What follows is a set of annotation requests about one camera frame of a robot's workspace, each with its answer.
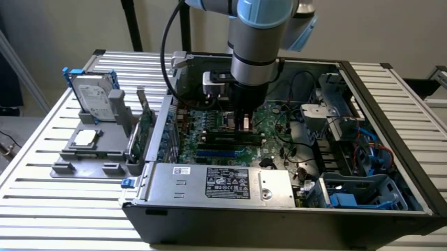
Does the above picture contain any CPU with silver lid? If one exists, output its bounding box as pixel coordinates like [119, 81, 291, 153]
[74, 130, 98, 145]

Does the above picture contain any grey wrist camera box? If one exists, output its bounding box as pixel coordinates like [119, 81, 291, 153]
[202, 71, 231, 95]

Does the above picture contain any metal drive cage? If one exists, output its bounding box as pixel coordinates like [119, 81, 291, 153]
[300, 73, 367, 142]

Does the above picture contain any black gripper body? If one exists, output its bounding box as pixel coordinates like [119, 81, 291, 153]
[230, 82, 267, 113]

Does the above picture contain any silver power supply unit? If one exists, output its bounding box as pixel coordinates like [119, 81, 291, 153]
[146, 163, 295, 208]

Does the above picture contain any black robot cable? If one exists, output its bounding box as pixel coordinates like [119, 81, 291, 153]
[159, 0, 219, 110]

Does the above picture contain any grey parts rack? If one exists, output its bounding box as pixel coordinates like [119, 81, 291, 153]
[51, 90, 155, 180]

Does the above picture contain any green motherboard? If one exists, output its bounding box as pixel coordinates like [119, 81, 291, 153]
[156, 99, 315, 170]

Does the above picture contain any CPU socket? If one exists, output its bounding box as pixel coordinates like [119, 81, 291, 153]
[216, 111, 239, 128]

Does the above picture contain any grey disk bay cage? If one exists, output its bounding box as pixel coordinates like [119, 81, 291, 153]
[318, 172, 410, 210]

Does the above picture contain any black open PC case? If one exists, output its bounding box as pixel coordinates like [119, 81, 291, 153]
[118, 51, 447, 246]

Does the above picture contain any black vertical post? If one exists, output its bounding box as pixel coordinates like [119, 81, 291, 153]
[180, 0, 195, 54]
[122, 0, 144, 52]

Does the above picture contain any black RAM slot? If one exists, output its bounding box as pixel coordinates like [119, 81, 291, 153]
[204, 132, 264, 142]

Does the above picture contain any grey case latch handle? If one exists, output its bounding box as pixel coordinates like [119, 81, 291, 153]
[171, 51, 190, 69]

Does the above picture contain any hard disk in blue bracket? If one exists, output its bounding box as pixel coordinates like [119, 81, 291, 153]
[62, 67, 120, 123]

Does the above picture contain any green graphics card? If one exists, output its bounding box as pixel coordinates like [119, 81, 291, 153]
[126, 86, 156, 164]

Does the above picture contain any blue expansion slot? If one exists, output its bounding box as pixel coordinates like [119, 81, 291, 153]
[196, 149, 242, 158]

